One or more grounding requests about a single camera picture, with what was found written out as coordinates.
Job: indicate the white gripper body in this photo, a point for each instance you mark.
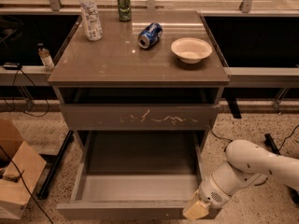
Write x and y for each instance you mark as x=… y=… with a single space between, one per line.
x=211 y=192

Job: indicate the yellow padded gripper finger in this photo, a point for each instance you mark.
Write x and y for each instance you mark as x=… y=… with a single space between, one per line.
x=196 y=208

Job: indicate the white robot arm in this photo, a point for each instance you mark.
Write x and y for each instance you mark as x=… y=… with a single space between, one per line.
x=246 y=164

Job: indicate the grey drawer cabinet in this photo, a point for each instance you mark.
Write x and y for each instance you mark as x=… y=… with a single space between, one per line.
x=116 y=70

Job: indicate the scratched grey upper drawer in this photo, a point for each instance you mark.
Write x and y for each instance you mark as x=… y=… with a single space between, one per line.
x=139 y=117

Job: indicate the black right table leg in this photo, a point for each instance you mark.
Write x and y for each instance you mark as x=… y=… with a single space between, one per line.
x=271 y=144

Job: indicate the black table leg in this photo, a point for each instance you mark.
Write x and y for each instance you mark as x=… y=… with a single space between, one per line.
x=271 y=144
x=54 y=162

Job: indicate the white bowl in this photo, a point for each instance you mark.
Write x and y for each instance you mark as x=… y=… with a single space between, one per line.
x=191 y=50

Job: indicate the black left table leg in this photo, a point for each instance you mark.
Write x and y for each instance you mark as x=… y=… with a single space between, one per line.
x=54 y=162

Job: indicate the blue pepsi can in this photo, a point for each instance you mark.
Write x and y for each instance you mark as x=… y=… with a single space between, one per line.
x=150 y=35

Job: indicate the cardboard box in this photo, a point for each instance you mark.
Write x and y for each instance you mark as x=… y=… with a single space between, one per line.
x=21 y=168

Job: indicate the green soda can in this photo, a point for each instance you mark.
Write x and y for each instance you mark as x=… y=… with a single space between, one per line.
x=124 y=9

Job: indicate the clear plastic water bottle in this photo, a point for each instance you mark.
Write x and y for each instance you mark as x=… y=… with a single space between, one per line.
x=91 y=21

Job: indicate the small bottle on ledge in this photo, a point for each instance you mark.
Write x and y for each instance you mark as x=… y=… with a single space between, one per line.
x=45 y=57

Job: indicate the black device on ledge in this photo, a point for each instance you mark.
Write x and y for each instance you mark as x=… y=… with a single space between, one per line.
x=12 y=66

